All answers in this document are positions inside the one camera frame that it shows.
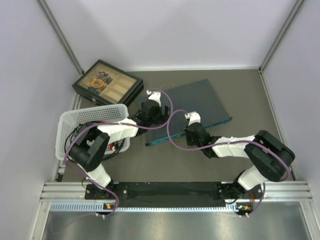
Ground aluminium frame rail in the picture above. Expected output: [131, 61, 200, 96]
[40, 181, 312, 202]

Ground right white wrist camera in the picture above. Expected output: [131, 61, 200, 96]
[184, 111, 201, 126]

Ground black compartment jewelry box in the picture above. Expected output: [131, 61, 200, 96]
[72, 59, 144, 106]

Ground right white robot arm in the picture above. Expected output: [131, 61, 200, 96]
[184, 122, 296, 198]

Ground black cable in basket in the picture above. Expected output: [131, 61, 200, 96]
[64, 122, 126, 161]

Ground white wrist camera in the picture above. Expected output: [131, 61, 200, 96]
[146, 90, 162, 106]
[184, 111, 201, 126]

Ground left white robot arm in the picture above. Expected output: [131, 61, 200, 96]
[65, 99, 172, 199]

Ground white slotted cable duct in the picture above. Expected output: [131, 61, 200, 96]
[50, 202, 239, 213]

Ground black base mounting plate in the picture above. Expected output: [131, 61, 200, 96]
[84, 181, 251, 208]

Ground white perforated plastic basket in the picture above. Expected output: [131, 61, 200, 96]
[54, 103, 131, 161]

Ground dark blue network switch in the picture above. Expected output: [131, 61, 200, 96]
[145, 79, 232, 147]

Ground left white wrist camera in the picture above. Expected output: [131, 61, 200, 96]
[146, 90, 162, 106]

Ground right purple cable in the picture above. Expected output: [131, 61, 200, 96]
[166, 109, 293, 218]

